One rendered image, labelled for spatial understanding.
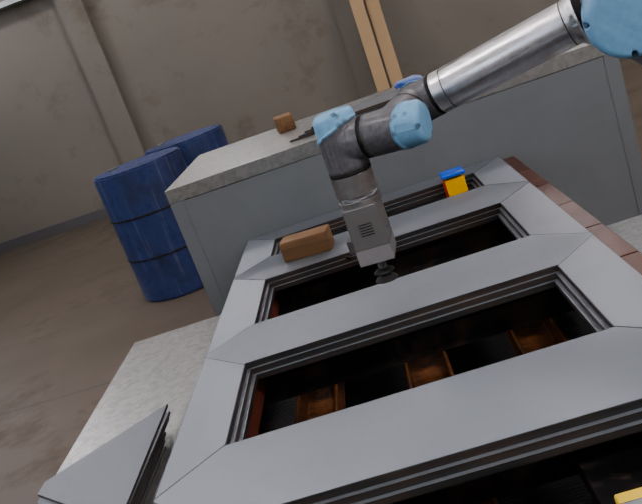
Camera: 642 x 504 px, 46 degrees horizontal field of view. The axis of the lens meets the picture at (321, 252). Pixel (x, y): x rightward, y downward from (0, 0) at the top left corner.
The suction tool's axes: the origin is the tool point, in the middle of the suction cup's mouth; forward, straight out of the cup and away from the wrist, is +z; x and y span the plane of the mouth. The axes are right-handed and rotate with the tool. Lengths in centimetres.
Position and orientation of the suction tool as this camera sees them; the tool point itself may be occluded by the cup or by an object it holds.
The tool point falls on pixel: (387, 278)
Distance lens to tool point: 138.3
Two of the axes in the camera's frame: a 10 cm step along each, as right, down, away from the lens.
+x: 9.4, -2.7, -2.2
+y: -1.2, 3.3, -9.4
